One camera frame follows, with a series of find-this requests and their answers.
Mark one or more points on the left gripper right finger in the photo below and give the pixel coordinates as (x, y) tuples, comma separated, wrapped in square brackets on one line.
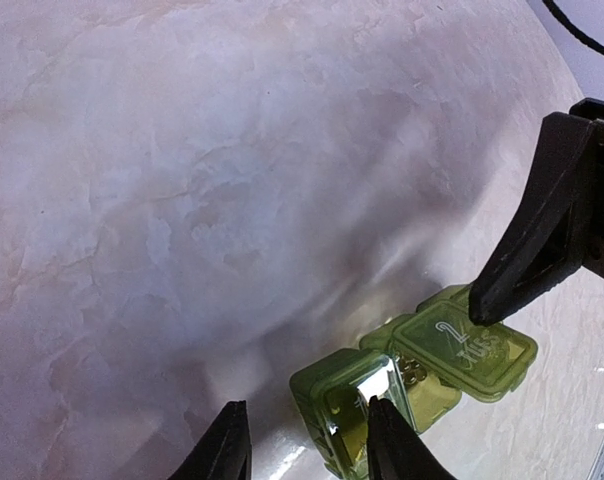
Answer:
[(394, 450)]

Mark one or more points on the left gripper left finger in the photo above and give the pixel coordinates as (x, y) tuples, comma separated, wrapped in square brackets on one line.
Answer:
[(224, 452)]

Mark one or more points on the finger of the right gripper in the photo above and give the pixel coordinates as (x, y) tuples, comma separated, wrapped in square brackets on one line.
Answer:
[(545, 242)]

